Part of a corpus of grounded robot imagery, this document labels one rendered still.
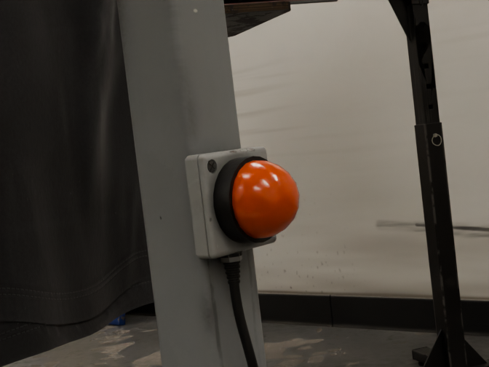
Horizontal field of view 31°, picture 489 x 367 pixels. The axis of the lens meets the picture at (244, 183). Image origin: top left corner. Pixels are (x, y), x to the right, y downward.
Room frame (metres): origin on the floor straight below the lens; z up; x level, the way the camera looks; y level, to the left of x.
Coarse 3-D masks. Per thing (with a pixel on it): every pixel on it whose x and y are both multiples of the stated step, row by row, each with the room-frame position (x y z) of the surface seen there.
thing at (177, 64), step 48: (144, 0) 0.44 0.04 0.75; (192, 0) 0.43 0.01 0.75; (144, 48) 0.44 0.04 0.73; (192, 48) 0.43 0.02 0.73; (144, 96) 0.44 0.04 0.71; (192, 96) 0.43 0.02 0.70; (144, 144) 0.44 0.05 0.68; (192, 144) 0.43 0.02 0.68; (240, 144) 0.45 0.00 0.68; (144, 192) 0.45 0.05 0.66; (192, 192) 0.42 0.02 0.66; (192, 240) 0.43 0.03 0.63; (192, 288) 0.43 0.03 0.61; (240, 288) 0.44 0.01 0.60; (192, 336) 0.43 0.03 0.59
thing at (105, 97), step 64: (0, 0) 0.69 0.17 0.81; (64, 0) 0.75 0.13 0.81; (0, 64) 0.69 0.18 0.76; (64, 64) 0.75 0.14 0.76; (0, 128) 0.68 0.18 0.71; (64, 128) 0.74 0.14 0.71; (128, 128) 0.80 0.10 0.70; (0, 192) 0.68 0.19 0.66; (64, 192) 0.73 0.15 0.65; (128, 192) 0.80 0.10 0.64; (0, 256) 0.67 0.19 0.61; (64, 256) 0.72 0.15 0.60; (128, 256) 0.79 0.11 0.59; (0, 320) 0.67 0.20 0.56; (64, 320) 0.71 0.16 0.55
